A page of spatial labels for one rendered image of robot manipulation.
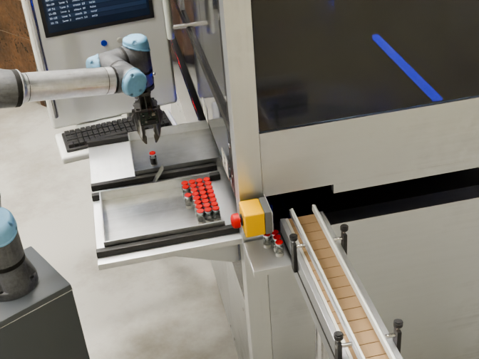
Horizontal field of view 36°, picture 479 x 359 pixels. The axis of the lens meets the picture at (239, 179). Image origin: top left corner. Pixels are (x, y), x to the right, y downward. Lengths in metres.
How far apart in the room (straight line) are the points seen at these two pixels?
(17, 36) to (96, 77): 2.88
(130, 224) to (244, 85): 0.60
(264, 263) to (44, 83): 0.74
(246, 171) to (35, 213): 2.15
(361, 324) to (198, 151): 0.98
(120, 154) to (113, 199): 0.27
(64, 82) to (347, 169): 0.78
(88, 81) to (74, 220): 1.87
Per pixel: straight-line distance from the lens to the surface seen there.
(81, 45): 2.80
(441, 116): 2.04
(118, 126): 2.81
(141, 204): 2.25
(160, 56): 2.88
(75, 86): 1.98
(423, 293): 2.40
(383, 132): 1.99
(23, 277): 2.15
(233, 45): 1.76
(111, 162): 2.49
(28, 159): 4.41
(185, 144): 2.52
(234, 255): 2.21
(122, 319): 3.18
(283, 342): 2.35
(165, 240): 2.06
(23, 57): 4.93
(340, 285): 1.83
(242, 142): 1.88
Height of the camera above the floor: 2.14
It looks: 33 degrees down
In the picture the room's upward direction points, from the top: 5 degrees counter-clockwise
